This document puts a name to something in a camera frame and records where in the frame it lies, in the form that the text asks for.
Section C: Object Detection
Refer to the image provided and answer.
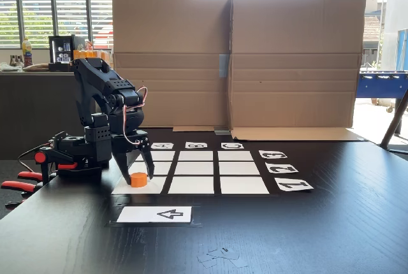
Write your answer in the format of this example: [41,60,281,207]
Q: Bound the round orange token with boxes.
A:
[130,171,149,188]

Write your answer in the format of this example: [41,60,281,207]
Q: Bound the white nine-square grid sheet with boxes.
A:
[110,149,272,196]

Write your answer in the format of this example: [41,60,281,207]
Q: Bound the paper sheet letter A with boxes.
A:
[150,141,175,150]

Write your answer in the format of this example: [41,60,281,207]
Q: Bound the white arrow paper sheet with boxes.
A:
[116,205,193,224]

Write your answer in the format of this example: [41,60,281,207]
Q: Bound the orange drink cartons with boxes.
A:
[70,49,113,73]

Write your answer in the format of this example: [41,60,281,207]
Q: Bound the black clamp with orange knob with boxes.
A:
[33,146,78,188]

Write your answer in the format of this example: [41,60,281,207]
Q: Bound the dark grey counter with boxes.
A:
[0,69,113,160]

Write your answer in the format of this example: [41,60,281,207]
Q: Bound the black mini fridge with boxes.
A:
[48,34,77,73]

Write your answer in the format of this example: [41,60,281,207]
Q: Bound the clear tape scraps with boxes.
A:
[196,245,250,270]

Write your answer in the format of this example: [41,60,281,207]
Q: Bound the yellow drink bottle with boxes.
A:
[21,37,33,68]

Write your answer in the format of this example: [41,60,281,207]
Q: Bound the paper sheet number 3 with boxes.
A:
[258,150,288,161]

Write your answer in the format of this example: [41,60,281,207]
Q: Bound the small dark bottles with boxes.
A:
[9,54,25,68]

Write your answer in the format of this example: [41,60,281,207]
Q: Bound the paper sheet number 2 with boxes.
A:
[265,162,300,175]

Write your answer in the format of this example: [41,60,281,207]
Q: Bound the paper sheet number 1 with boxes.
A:
[273,177,315,192]

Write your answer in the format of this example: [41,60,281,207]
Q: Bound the blue foosball table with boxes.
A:
[356,69,408,114]

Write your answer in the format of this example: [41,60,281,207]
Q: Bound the grey metal leg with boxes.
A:
[379,90,408,154]

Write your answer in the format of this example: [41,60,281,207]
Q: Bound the red white servo cable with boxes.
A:
[135,86,149,108]
[122,104,143,147]

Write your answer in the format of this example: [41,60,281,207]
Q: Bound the black power cable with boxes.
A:
[17,141,54,173]

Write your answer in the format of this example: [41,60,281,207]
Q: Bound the brown cardboard box wall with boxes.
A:
[111,0,233,133]
[228,0,368,143]

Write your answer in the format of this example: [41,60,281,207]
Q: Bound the orange-handled clamp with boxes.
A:
[1,171,44,208]

